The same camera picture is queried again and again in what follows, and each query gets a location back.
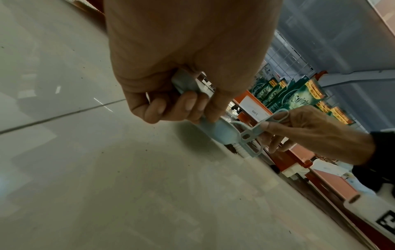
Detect white wire grid rack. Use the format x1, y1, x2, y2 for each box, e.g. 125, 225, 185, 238
264, 30, 319, 82

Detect person's left hand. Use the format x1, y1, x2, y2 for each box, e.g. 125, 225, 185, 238
103, 0, 283, 124

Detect stack of dark green pouches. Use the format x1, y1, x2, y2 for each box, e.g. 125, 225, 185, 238
249, 75, 356, 126

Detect person's right hand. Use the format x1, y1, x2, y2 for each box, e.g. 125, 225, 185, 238
257, 105, 376, 166

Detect wrist marker cube band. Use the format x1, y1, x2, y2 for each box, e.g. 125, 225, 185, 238
343, 184, 395, 245

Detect red edged store shelf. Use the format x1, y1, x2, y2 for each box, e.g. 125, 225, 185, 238
65, 0, 395, 250

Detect light blue plastic dustpan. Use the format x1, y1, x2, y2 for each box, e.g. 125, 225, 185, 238
171, 68, 241, 145

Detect light blue brush white bristles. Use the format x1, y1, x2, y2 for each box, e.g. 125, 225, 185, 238
230, 108, 291, 159

